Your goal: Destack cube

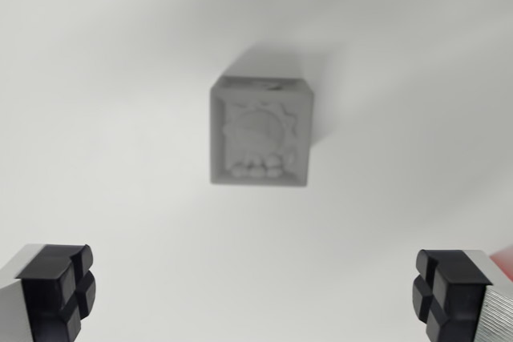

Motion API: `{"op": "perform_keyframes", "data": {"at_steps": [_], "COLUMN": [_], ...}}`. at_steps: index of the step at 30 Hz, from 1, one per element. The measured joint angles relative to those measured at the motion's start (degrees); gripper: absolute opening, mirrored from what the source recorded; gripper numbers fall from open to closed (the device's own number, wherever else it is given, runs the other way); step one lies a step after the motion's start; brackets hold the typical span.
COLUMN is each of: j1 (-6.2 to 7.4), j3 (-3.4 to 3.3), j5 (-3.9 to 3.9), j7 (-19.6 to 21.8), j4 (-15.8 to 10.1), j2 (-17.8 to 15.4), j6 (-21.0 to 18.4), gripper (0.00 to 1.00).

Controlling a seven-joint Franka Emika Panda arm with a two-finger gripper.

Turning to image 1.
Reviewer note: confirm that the grey embossed toy cube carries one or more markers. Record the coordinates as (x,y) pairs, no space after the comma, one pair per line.
(260,133)

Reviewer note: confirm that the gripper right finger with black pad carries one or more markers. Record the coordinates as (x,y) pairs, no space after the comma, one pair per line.
(461,302)

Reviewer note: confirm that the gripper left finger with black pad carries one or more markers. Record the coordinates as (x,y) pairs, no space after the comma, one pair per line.
(44,298)

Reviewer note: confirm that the red toy cube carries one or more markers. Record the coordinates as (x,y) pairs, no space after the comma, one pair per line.
(504,264)

